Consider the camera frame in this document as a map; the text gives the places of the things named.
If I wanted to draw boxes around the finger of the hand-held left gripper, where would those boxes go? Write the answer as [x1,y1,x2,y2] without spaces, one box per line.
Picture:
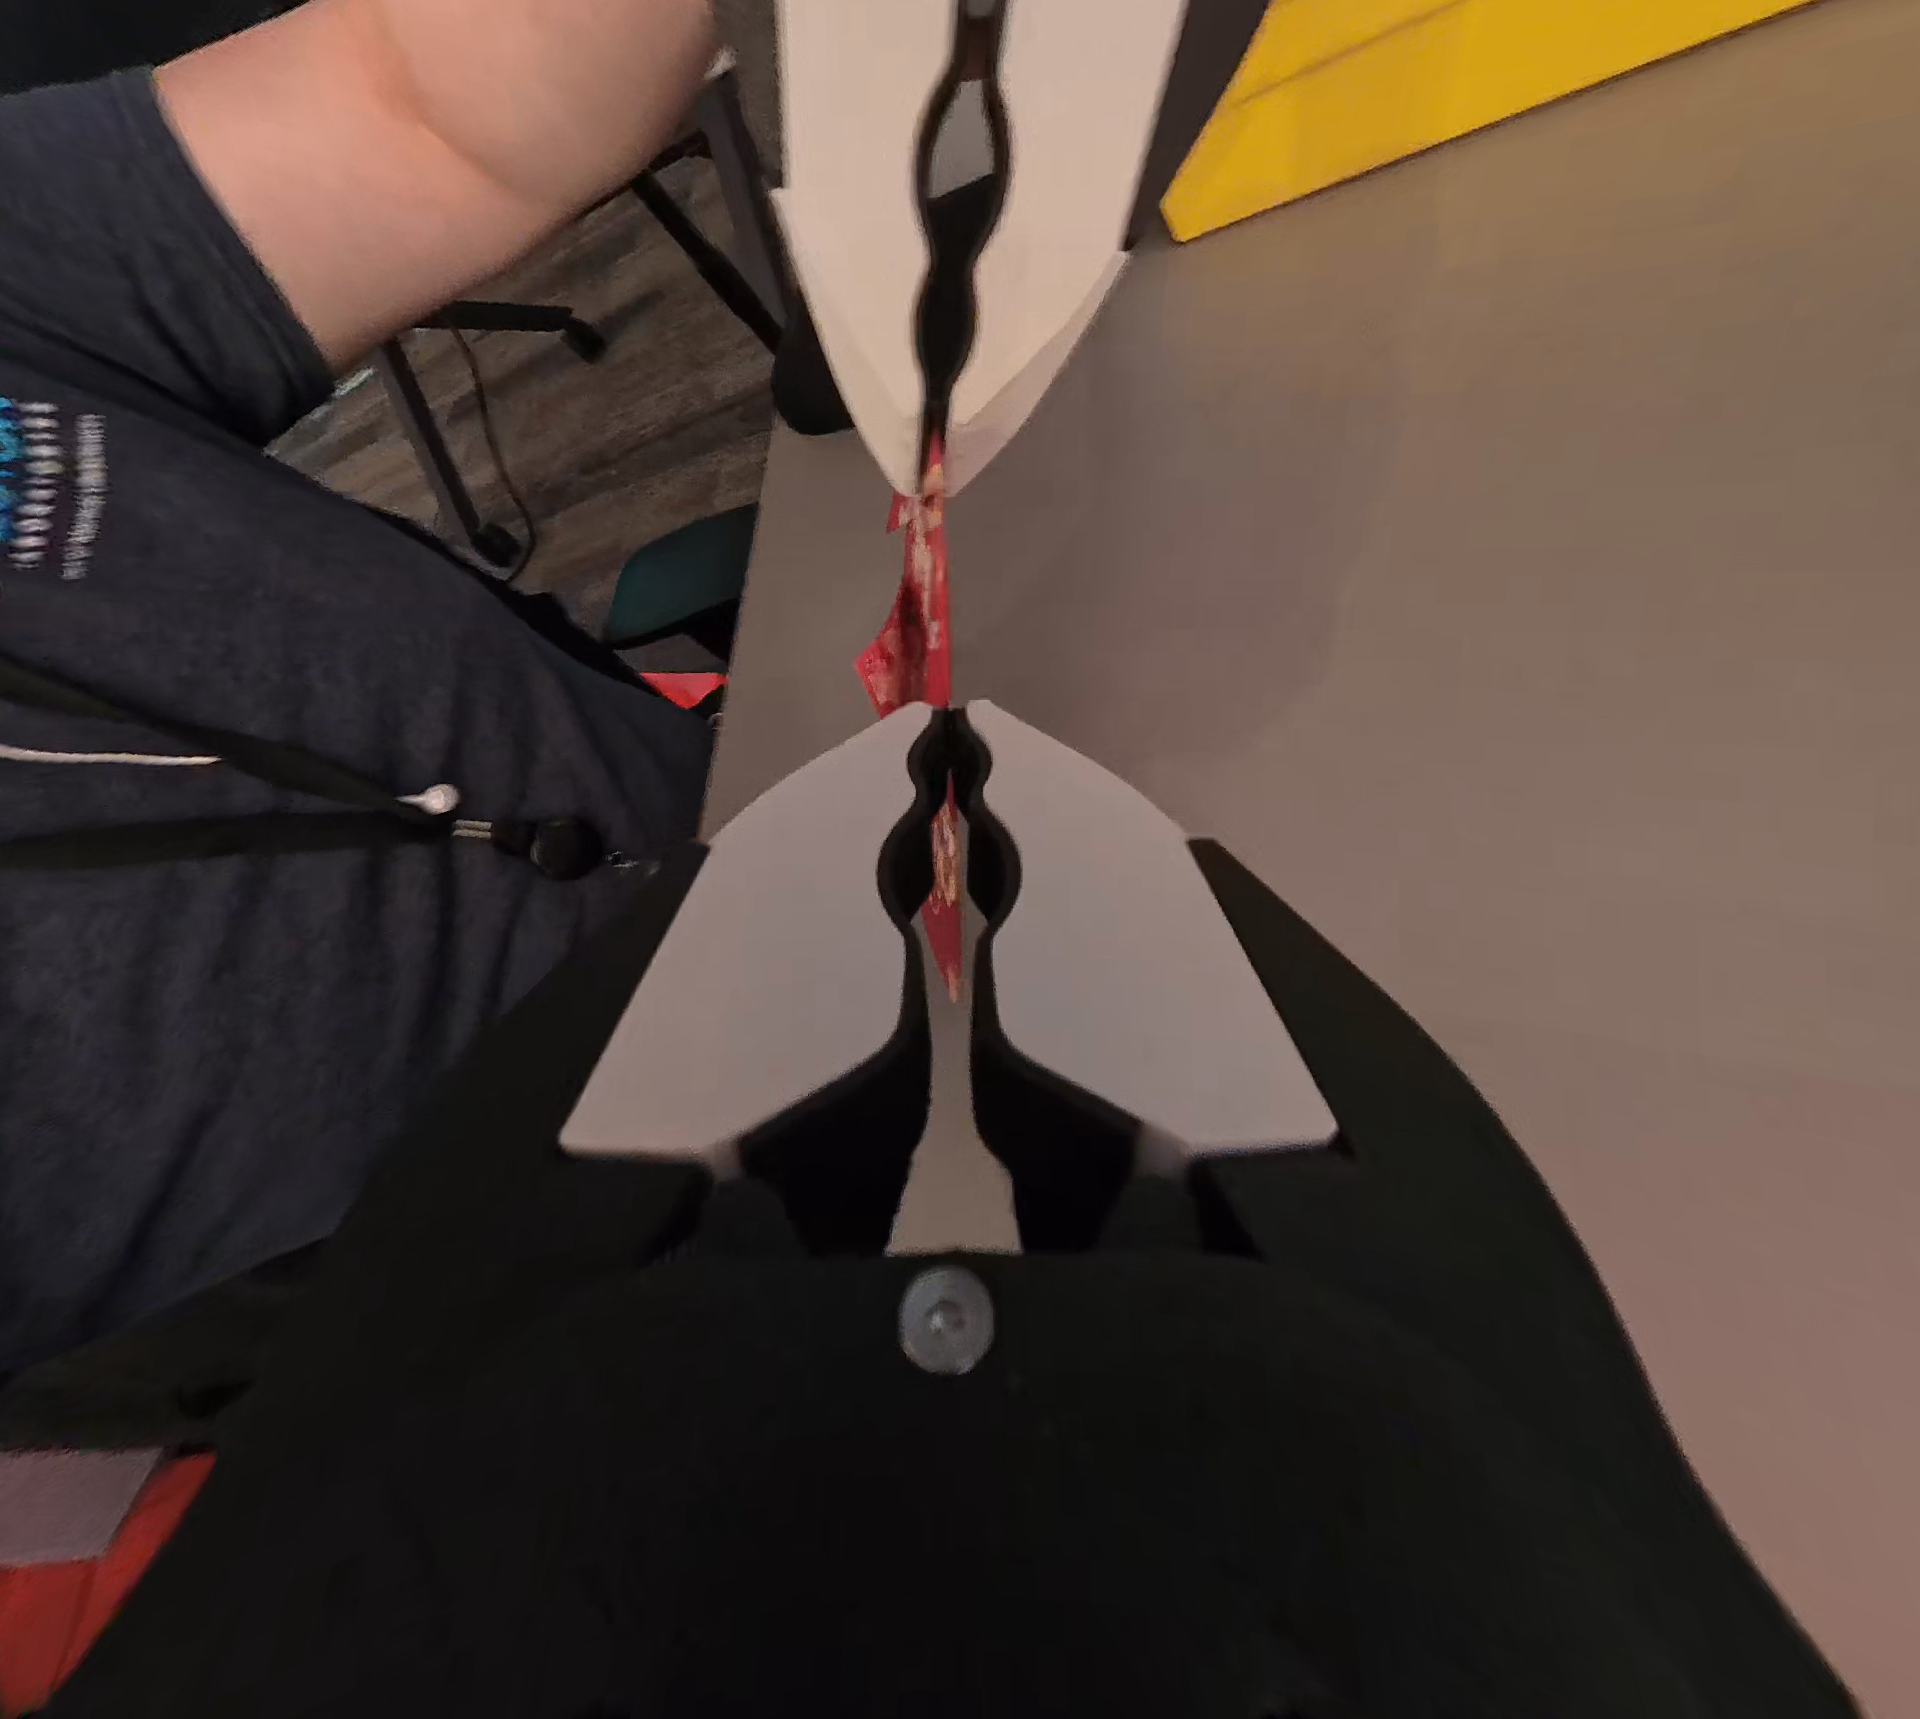
[764,0,975,488]
[937,0,1209,488]

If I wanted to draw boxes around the red floral origami paper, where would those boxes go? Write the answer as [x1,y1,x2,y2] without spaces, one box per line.
[848,436,967,1008]

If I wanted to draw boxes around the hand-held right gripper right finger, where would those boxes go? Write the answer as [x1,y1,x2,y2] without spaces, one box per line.
[957,697,1342,1254]

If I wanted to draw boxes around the dark teal office chair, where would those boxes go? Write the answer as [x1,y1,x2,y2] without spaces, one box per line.
[606,504,755,654]

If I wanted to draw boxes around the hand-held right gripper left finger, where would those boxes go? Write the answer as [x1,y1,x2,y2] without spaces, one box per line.
[554,707,954,1254]

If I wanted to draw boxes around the black desk frame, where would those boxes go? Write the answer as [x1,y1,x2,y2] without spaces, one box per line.
[361,84,783,579]

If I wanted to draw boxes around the orange object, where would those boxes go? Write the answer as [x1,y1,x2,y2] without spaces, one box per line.
[0,1450,223,1714]

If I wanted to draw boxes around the person's left forearm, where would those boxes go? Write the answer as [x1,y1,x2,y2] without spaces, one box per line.
[154,0,720,374]

